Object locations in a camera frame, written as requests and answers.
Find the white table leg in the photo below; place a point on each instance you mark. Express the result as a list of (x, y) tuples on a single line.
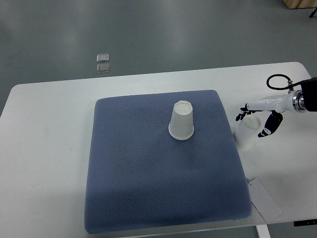
[(262, 231)]

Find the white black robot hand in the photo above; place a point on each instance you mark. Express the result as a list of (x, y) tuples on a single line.
[(293, 102)]

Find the white paper cup on table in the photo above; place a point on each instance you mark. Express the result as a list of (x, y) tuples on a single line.
[(246, 132)]

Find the black table control panel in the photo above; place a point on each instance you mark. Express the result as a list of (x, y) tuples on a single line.
[(305, 223)]

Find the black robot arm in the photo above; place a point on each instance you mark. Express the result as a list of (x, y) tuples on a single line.
[(309, 91)]

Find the wooden furniture corner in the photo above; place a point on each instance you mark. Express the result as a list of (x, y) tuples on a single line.
[(299, 4)]

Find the white paper cup on cushion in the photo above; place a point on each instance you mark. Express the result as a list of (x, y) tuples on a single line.
[(181, 126)]

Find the upper metal floor plate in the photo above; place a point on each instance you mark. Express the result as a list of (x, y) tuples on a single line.
[(102, 57)]

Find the black tripod leg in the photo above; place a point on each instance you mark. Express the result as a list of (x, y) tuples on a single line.
[(313, 13)]

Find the blue mesh cushion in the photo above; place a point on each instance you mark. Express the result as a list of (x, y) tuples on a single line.
[(140, 177)]

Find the white paper tag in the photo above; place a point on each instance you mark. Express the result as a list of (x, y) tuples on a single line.
[(263, 201)]

